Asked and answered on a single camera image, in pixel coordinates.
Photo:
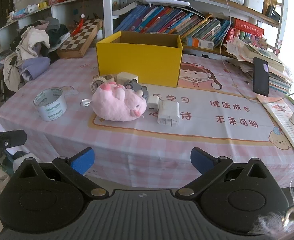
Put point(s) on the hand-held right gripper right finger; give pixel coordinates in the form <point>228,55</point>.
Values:
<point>201,159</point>

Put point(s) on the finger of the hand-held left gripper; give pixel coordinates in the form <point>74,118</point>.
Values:
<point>9,138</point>

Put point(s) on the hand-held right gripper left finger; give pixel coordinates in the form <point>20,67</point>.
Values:
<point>83,160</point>

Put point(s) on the clear tape roll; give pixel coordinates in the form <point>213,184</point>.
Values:
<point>50,110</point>

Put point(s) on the large white charger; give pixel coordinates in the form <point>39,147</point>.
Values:
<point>168,112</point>

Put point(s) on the pink plush pig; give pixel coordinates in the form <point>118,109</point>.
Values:
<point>117,102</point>

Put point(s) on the small white charger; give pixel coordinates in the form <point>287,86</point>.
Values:
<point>153,102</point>

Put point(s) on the cream white wristwatch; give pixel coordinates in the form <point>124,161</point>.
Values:
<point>97,82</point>

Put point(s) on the grey toy car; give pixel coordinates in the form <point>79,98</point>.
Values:
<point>142,91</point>

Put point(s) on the cream rectangular block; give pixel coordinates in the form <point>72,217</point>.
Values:
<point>127,77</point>

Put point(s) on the yellow cardboard box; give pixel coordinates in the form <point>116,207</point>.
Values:
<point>137,62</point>

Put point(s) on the pink checked printed tablecloth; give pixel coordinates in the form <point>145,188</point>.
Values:
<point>162,140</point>

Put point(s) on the lavender sweater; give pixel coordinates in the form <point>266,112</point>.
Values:
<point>34,67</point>

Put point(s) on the white garment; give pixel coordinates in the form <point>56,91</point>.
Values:
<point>33,42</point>

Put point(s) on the black smartphone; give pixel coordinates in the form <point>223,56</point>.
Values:
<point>259,80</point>

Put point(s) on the pile of dark clothes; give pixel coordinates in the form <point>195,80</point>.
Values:
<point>58,33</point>

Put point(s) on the stack of papers and books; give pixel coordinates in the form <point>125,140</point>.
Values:
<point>279,80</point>

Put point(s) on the orange and white carton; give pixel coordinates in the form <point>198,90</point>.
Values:
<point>199,43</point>

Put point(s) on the wooden chessboard box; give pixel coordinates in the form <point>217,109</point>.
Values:
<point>79,40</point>

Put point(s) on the red boxed book set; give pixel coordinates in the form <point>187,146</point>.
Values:
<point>248,28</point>

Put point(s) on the row of colourful books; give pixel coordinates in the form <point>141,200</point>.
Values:
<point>162,20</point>

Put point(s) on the small black box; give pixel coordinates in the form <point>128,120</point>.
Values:
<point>273,13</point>

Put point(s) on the white desk shelf frame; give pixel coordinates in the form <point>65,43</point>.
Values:
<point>107,5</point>

